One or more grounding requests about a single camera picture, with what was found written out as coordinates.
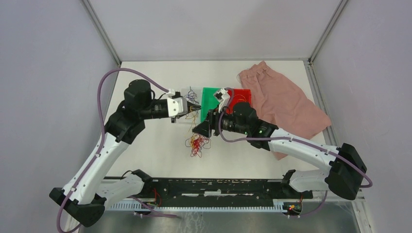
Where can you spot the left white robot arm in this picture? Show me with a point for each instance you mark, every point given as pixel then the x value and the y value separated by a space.
pixel 84 197

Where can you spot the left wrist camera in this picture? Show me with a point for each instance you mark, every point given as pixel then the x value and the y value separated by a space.
pixel 176 104

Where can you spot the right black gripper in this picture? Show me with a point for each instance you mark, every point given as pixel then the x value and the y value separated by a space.
pixel 212 122

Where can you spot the green plastic bin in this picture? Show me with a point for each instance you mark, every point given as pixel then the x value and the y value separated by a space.
pixel 208 101

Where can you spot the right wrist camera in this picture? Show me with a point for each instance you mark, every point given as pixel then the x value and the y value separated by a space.
pixel 224 96

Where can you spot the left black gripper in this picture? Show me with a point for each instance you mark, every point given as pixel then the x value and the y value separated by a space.
pixel 194 107

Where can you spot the white slotted cable duct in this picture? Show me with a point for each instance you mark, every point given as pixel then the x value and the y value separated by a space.
pixel 135 206

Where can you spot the pink cloth shorts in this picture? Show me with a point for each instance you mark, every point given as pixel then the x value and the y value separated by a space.
pixel 279 101

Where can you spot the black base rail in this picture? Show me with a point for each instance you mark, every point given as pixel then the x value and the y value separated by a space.
pixel 191 192

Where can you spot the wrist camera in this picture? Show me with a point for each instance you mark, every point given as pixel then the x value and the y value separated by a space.
pixel 176 104
pixel 224 96

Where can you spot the red plastic bin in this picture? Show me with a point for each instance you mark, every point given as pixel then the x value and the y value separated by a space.
pixel 238 95

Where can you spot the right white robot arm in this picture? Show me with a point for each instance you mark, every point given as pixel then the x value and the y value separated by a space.
pixel 338 169

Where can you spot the clear plastic bin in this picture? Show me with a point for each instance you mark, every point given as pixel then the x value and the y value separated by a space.
pixel 194 94

